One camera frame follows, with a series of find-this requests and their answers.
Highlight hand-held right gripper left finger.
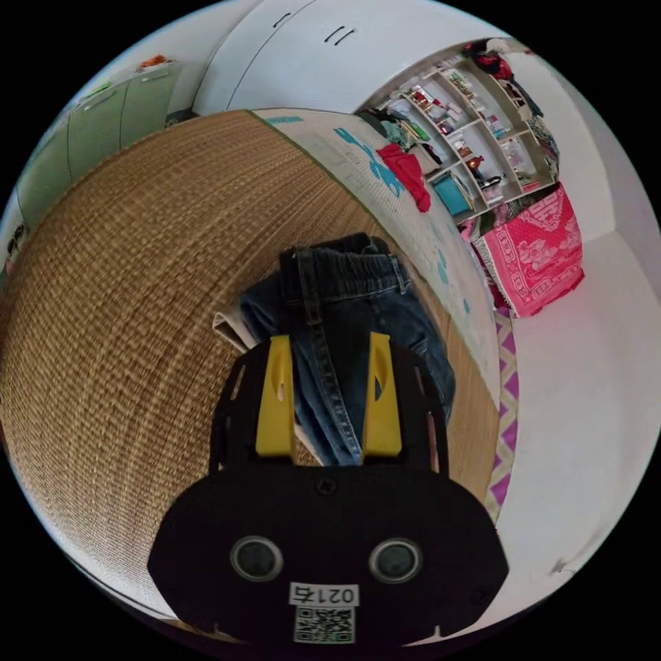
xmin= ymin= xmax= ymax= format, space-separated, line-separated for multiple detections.
xmin=255 ymin=334 xmax=298 ymax=463

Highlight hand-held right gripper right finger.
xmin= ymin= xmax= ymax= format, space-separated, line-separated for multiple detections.
xmin=361 ymin=332 xmax=403 ymax=459

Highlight blue jeans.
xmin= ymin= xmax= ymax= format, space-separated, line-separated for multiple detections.
xmin=239 ymin=233 xmax=457 ymax=468

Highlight white board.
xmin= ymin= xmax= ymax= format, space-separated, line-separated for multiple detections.
xmin=212 ymin=307 xmax=259 ymax=355

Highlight purple patterned rug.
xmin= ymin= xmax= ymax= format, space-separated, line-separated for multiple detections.
xmin=484 ymin=308 xmax=519 ymax=523

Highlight bed with woven mat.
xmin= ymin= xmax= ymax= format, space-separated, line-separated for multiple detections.
xmin=0 ymin=107 xmax=503 ymax=620

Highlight pink patterned cloth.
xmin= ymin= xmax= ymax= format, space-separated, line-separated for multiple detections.
xmin=459 ymin=183 xmax=586 ymax=319

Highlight red garment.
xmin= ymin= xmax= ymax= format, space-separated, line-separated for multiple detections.
xmin=375 ymin=143 xmax=432 ymax=213

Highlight white shelf with items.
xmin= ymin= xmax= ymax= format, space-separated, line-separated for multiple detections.
xmin=356 ymin=43 xmax=561 ymax=224

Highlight green cabinet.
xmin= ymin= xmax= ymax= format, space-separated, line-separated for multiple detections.
xmin=15 ymin=61 xmax=182 ymax=231

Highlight white wardrobe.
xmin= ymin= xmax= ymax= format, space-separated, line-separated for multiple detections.
xmin=191 ymin=0 xmax=510 ymax=117

